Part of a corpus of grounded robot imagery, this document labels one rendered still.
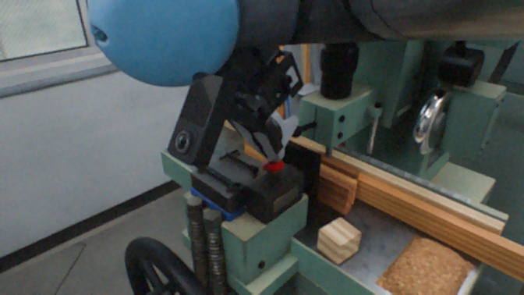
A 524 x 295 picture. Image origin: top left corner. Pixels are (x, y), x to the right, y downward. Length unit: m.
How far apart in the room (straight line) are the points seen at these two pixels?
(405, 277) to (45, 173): 1.56
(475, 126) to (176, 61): 0.58
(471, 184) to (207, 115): 0.73
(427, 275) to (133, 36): 0.45
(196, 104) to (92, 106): 1.39
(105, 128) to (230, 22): 1.64
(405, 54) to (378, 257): 0.32
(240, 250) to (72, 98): 1.33
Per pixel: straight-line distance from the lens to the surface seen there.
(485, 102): 0.68
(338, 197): 0.60
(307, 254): 0.56
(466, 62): 0.63
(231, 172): 0.52
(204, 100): 0.37
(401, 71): 0.64
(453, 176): 0.98
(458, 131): 0.71
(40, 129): 1.72
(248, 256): 0.50
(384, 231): 0.60
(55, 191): 1.86
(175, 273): 0.46
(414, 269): 0.53
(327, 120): 0.57
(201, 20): 0.18
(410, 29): 0.17
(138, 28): 0.19
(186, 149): 0.36
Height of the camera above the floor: 1.29
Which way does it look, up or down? 30 degrees down
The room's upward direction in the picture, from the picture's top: straight up
